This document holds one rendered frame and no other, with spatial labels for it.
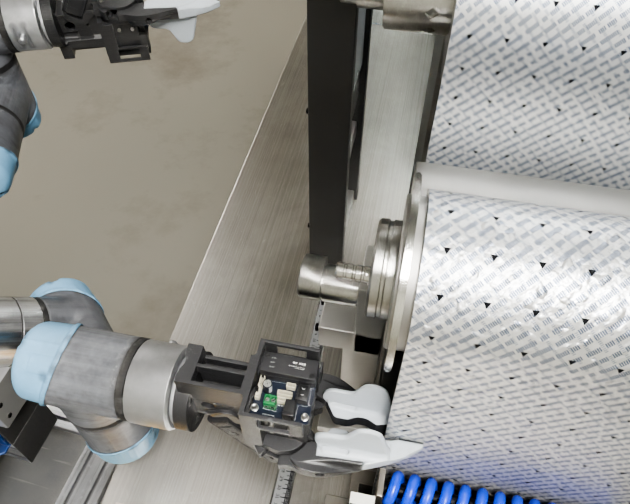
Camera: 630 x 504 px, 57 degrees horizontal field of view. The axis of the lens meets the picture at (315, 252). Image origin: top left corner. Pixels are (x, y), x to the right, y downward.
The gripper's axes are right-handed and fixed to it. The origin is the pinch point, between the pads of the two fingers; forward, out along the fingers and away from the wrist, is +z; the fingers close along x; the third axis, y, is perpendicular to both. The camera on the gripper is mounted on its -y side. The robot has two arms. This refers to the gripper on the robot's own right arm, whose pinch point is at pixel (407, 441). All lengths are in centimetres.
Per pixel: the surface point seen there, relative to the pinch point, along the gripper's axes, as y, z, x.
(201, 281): -18.9, -30.8, 26.0
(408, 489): -4.7, 0.9, -2.5
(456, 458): -0.9, 4.5, -0.2
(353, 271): 14.7, -6.7, 6.4
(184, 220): -109, -81, 113
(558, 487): -2.8, 13.8, -0.3
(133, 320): -109, -82, 68
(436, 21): 24.0, -3.3, 27.9
